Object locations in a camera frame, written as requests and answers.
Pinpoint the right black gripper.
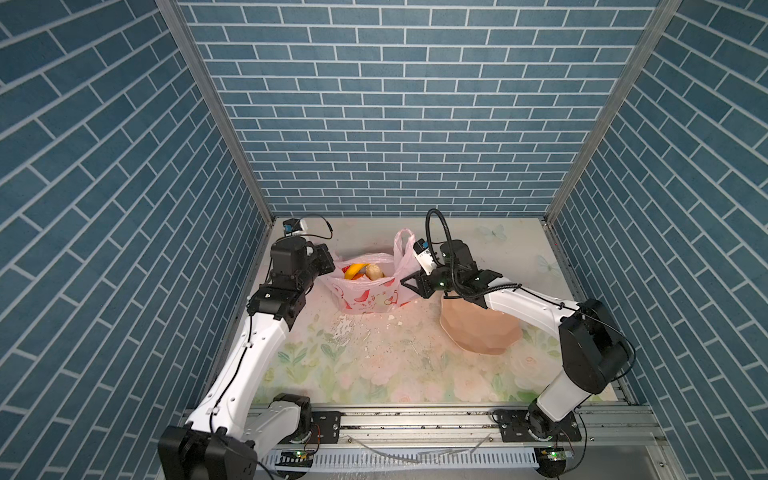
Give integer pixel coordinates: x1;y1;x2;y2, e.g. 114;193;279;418
398;264;461;299

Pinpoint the peach scalloped bowl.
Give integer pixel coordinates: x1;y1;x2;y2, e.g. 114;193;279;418
439;299;523;355

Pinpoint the pink plastic bag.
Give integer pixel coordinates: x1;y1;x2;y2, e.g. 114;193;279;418
318;229;419;314

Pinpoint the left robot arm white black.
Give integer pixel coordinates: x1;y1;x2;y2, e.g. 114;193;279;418
158;236;335;479

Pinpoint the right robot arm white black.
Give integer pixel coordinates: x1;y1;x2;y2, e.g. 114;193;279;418
401;239;636;441

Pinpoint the yellow fake banana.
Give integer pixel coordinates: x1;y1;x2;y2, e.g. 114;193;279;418
343;263;368;280

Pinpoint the beige fake potato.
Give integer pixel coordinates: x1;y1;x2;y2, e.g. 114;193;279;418
365;264;385;281

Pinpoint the left green circuit board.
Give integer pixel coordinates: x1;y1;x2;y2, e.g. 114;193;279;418
275;450;314;470

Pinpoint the green circuit board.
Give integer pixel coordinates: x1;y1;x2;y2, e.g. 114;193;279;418
535;446;569;463
275;450;314;470

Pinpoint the right green circuit board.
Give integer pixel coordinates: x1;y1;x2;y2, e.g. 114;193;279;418
535;446;569;463

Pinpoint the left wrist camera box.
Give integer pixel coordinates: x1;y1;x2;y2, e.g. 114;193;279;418
282;218;307;237

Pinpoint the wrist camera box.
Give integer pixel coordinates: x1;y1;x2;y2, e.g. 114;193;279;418
413;239;438;275
282;218;307;237

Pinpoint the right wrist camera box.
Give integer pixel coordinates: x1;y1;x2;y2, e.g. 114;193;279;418
413;239;438;275

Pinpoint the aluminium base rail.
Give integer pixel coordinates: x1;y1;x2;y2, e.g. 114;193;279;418
246;404;667;448

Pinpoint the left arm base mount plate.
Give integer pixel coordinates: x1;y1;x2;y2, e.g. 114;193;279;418
278;410;342;447

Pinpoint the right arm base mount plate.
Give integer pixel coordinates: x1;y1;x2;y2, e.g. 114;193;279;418
490;407;582;443

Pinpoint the white slotted cable duct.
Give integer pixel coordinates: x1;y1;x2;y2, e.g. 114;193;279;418
262;447;539;473

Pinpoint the left metal corner post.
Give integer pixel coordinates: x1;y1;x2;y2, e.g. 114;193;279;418
155;0;276;226

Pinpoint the metal corner post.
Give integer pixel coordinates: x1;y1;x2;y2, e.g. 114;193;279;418
543;0;682;229
155;0;276;226

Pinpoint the right metal corner post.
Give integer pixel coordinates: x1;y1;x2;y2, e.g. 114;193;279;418
543;0;682;229

